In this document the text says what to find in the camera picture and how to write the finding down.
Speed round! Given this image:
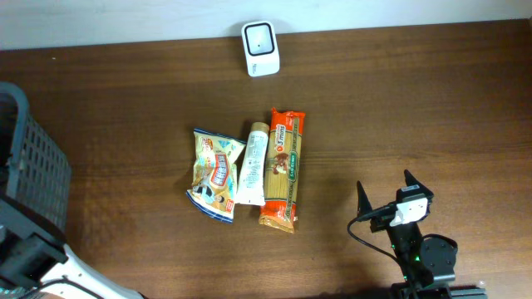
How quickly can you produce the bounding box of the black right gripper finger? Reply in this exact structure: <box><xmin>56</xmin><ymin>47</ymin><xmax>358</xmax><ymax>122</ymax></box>
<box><xmin>357</xmin><ymin>181</ymin><xmax>373</xmax><ymax>220</ymax></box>
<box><xmin>404</xmin><ymin>169</ymin><xmax>423</xmax><ymax>189</ymax></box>

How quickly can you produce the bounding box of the white barcode scanner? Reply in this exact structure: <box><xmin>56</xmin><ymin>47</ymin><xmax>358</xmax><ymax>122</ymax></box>
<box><xmin>241</xmin><ymin>21</ymin><xmax>280</xmax><ymax>77</ymax></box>

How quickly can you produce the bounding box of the white tube tan cap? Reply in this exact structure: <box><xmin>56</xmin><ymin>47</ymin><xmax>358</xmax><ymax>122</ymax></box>
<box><xmin>236</xmin><ymin>122</ymin><xmax>269</xmax><ymax>206</ymax></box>

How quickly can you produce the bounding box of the yellow snack bag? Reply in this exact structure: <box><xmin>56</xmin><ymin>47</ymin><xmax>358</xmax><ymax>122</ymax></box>
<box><xmin>186</xmin><ymin>128</ymin><xmax>246</xmax><ymax>223</ymax></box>

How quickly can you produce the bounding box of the grey plastic mesh basket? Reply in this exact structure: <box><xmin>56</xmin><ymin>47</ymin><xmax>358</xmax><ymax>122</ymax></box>
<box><xmin>1</xmin><ymin>81</ymin><xmax>71</xmax><ymax>231</ymax></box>

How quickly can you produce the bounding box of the orange spaghetti packet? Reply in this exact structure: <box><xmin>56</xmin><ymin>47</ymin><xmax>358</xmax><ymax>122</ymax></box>
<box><xmin>259</xmin><ymin>109</ymin><xmax>305</xmax><ymax>233</ymax></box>

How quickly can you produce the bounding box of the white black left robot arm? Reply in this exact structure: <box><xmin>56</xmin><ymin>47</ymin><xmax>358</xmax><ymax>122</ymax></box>
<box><xmin>1</xmin><ymin>195</ymin><xmax>145</xmax><ymax>299</ymax></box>

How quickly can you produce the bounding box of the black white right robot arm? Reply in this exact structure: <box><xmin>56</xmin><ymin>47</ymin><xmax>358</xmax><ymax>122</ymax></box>
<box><xmin>348</xmin><ymin>170</ymin><xmax>458</xmax><ymax>291</ymax></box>

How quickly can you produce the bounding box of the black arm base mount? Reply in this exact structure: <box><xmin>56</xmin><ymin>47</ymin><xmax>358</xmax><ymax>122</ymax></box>
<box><xmin>388</xmin><ymin>283</ymin><xmax>488</xmax><ymax>299</ymax></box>

